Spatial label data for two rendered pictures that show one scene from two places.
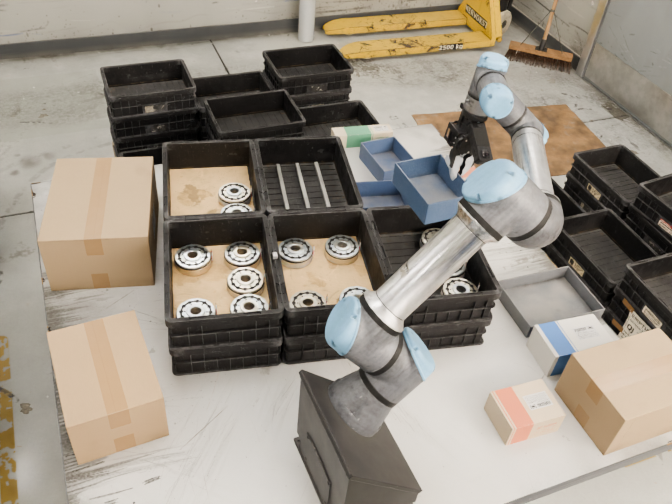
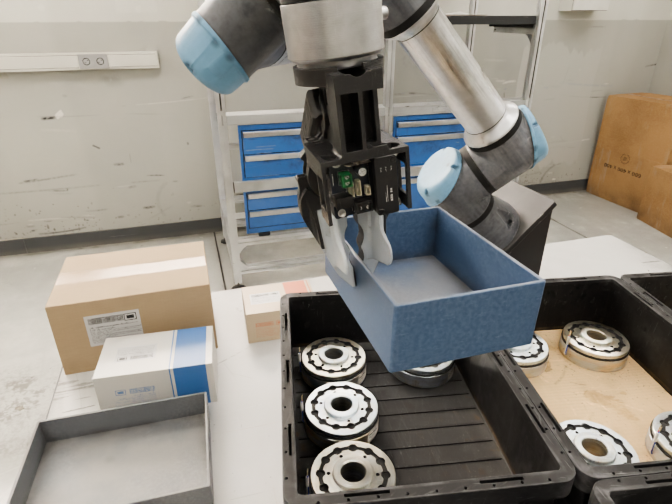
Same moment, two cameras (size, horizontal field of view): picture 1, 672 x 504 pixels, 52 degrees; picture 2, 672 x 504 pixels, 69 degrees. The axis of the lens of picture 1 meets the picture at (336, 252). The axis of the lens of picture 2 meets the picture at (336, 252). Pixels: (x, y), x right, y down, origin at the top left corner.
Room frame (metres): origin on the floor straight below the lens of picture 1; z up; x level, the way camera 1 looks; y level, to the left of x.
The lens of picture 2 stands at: (2.01, -0.27, 1.35)
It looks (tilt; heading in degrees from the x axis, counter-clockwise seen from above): 26 degrees down; 189
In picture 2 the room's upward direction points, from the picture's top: straight up
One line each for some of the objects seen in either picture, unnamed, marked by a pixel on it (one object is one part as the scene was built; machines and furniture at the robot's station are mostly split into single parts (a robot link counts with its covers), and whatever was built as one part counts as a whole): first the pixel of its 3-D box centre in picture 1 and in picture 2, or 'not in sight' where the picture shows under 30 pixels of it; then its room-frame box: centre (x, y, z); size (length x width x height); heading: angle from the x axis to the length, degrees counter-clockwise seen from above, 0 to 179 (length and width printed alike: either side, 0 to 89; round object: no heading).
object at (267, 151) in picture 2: not in sight; (312, 176); (-0.37, -0.76, 0.60); 0.72 x 0.03 x 0.56; 116
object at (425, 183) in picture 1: (432, 187); (418, 275); (1.55, -0.25, 1.10); 0.20 x 0.15 x 0.07; 27
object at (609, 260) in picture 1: (596, 273); not in sight; (2.14, -1.10, 0.31); 0.40 x 0.30 x 0.34; 26
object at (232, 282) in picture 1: (245, 280); not in sight; (1.35, 0.24, 0.86); 0.10 x 0.10 x 0.01
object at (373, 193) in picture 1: (380, 201); not in sight; (1.93, -0.14, 0.74); 0.20 x 0.15 x 0.07; 105
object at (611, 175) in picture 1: (611, 200); not in sight; (2.68, -1.28, 0.31); 0.40 x 0.30 x 0.34; 26
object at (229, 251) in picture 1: (242, 253); not in sight; (1.45, 0.27, 0.86); 0.10 x 0.10 x 0.01
